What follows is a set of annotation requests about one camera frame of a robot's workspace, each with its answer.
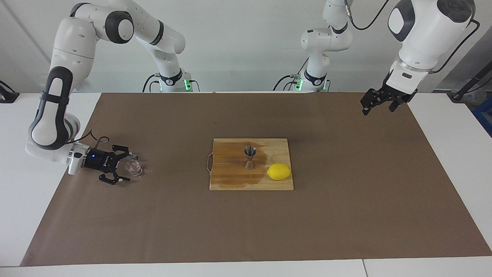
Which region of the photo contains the black clamp mount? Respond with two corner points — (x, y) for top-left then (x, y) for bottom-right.
(0, 80), (20, 103)

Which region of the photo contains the black left base cable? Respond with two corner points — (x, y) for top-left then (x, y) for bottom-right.
(273, 56), (309, 92)

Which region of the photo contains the black stand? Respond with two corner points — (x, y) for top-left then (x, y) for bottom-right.
(448, 62), (492, 101)

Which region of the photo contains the blue crate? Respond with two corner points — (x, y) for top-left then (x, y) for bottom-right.
(472, 95), (492, 137)

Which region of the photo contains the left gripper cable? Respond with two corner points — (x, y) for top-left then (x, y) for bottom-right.
(343, 0), (481, 74)

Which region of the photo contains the wooden cutting board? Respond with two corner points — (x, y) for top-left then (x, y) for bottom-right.
(206, 138), (294, 191)

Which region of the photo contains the small clear glass cup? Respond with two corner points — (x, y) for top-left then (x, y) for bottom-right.
(124, 159), (143, 177)

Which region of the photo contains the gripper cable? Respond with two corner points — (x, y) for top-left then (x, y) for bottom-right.
(343, 0), (481, 74)
(71, 129), (110, 151)

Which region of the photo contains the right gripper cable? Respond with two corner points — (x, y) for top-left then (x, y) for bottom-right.
(71, 129), (110, 151)

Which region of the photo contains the brown table mat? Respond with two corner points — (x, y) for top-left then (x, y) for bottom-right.
(20, 92), (492, 267)

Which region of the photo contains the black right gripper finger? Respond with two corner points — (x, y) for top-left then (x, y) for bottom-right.
(111, 145), (139, 161)
(99, 170), (130, 186)

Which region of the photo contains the steel double jigger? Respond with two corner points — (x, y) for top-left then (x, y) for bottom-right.
(244, 145), (257, 170)

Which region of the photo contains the yellow lemon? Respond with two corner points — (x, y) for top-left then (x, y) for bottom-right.
(267, 163), (292, 181)

